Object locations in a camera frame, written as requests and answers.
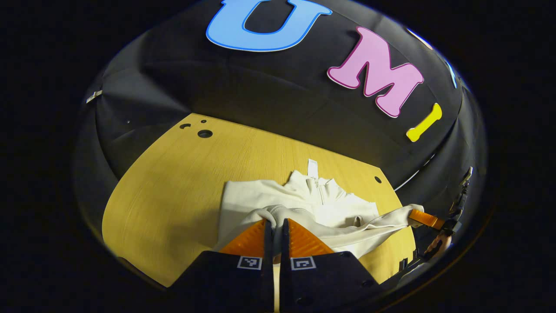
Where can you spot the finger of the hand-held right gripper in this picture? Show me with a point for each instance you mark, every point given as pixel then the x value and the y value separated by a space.
pixel 428 218

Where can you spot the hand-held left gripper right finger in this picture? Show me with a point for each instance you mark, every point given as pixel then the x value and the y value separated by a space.
pixel 285 250

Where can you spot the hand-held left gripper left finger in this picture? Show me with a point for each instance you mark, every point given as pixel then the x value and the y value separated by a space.
pixel 269 250

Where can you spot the white zip sweatshirt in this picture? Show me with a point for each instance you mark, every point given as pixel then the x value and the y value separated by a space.
pixel 339 213

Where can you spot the black backdrop cloth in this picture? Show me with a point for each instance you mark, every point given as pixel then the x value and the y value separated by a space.
pixel 260 87

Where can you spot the small white clip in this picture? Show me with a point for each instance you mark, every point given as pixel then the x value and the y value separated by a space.
pixel 94 96

